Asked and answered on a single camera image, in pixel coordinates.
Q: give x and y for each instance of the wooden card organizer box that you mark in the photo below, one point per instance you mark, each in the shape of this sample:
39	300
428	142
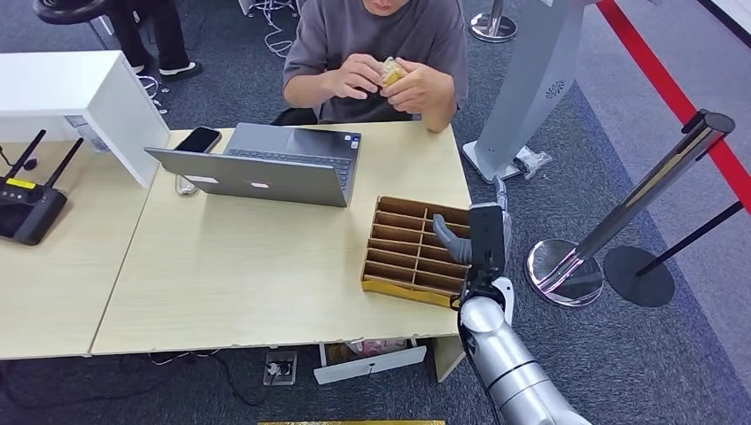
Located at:
399	246

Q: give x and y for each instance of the yellowish card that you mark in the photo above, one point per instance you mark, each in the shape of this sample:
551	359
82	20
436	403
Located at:
392	73

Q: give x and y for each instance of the black controller with antennas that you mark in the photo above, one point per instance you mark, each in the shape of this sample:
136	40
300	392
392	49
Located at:
32	208

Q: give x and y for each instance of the chrome stanchion post with base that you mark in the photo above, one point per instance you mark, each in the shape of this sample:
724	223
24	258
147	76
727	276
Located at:
633	205

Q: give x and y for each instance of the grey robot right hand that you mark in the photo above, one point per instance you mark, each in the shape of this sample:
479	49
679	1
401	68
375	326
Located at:
452	240

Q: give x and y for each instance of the black round seat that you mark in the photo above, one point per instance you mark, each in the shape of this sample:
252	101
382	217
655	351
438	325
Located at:
67	9

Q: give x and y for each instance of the pink plastic bag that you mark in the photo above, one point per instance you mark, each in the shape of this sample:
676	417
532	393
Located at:
375	347

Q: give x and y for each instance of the floor power outlet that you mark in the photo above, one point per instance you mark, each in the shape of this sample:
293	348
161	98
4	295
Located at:
280	368

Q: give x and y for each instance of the grey kiosk stand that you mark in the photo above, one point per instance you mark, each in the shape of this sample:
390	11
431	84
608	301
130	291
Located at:
528	82

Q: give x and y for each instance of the person's left hand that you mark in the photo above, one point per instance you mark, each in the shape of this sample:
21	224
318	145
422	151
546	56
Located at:
416	88

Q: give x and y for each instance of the black smartphone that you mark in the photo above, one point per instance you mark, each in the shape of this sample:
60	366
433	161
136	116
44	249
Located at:
198	139

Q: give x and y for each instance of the white shelf box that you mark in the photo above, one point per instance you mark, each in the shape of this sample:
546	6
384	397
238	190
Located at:
70	82

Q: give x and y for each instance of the clear phone stand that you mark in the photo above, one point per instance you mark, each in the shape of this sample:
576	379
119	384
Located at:
185	186

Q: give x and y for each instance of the grey laptop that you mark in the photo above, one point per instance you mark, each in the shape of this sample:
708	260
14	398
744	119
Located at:
276	170

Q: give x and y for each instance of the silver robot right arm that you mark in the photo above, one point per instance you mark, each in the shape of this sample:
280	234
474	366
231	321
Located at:
504	363

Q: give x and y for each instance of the chrome stanchion base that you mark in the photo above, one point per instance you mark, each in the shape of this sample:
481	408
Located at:
493	26

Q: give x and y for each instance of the clear plastic bag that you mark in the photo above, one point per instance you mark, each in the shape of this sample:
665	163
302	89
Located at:
533	160

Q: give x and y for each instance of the person's right hand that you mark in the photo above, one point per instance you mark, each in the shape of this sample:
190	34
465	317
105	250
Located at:
355	76

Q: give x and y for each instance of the white storage box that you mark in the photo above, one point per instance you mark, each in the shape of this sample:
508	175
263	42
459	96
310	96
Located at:
369	365

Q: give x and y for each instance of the standing person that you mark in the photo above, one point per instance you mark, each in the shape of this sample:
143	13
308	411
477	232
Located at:
152	35

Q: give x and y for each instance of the wooden desk leg panel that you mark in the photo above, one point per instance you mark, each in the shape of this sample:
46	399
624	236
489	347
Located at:
447	355

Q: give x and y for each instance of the person's left forearm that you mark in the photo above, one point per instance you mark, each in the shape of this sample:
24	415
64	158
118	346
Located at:
443	114

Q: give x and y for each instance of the black pole with round base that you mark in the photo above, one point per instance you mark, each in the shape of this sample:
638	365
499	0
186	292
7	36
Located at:
639	275

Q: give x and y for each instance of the person's right forearm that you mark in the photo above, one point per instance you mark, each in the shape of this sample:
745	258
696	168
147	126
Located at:
305	91

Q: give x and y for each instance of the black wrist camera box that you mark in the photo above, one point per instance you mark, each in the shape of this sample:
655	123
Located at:
487	234

